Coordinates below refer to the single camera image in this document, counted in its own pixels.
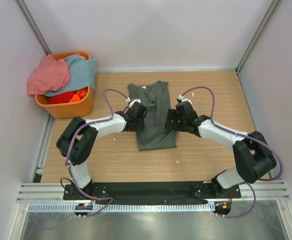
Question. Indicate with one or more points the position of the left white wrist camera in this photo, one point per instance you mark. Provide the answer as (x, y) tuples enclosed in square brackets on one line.
[(130, 102)]

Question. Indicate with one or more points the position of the dark grey t shirt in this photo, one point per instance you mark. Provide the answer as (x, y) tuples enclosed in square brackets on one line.
[(156, 98)]

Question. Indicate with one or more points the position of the orange plastic tub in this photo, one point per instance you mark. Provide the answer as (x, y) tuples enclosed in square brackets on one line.
[(68, 110)]

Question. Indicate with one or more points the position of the pink t shirt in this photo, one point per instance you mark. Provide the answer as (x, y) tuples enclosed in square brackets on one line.
[(52, 75)]

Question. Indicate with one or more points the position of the slotted cable duct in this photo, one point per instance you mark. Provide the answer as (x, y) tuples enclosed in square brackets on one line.
[(77, 207)]

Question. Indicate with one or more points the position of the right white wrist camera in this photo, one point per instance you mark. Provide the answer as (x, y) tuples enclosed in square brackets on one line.
[(181, 99)]

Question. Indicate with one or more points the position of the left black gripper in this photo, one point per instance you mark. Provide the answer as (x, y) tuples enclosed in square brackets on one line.
[(140, 127)]

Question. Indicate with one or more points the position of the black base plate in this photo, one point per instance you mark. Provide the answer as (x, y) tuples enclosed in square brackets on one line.
[(161, 193)]

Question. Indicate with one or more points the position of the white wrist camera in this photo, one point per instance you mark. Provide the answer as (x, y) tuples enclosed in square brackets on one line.
[(181, 99), (130, 102)]

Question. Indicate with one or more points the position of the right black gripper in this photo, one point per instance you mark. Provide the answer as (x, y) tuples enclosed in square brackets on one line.
[(173, 115)]

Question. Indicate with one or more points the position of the red orange t shirt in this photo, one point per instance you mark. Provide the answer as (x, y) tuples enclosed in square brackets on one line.
[(68, 97)]

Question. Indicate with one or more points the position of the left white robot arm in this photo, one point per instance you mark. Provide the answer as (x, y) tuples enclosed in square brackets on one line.
[(78, 139)]

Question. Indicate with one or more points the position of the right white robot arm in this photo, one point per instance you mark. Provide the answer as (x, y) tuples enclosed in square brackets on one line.
[(252, 156)]

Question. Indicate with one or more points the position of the light blue t shirt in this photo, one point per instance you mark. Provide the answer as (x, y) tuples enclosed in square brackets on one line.
[(81, 74)]

